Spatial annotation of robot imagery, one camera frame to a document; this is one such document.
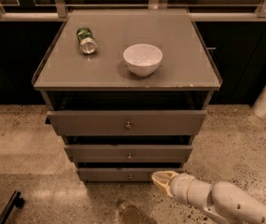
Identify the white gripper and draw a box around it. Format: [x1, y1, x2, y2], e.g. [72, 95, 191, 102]
[151, 171, 195, 205]

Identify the grey bottom drawer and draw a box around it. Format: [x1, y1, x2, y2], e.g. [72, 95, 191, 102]
[76, 167, 185, 183]

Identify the grey drawer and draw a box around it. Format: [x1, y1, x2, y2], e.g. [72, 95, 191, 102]
[76, 167, 185, 183]
[64, 145, 192, 162]
[47, 110, 206, 136]

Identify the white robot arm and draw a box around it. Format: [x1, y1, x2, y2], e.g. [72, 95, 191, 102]
[153, 105, 266, 224]

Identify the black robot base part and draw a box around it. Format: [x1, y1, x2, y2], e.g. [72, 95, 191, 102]
[0, 191, 24, 224]

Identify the grey middle drawer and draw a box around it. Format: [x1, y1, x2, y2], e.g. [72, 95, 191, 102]
[64, 145, 192, 162]

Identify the grey drawer cabinet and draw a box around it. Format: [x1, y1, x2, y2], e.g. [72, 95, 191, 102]
[33, 9, 222, 172]

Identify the grey top drawer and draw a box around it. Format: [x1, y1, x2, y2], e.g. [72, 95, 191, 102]
[47, 110, 206, 136]

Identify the round floor drain cover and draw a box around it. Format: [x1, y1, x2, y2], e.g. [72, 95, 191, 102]
[117, 203, 145, 224]

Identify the white ceramic bowl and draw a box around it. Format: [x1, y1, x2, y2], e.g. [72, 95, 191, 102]
[123, 44, 163, 77]

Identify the green soda can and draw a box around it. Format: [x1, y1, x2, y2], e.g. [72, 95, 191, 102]
[77, 27, 97, 54]

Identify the metal railing frame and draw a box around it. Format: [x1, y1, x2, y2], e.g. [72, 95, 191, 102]
[0, 0, 266, 22]

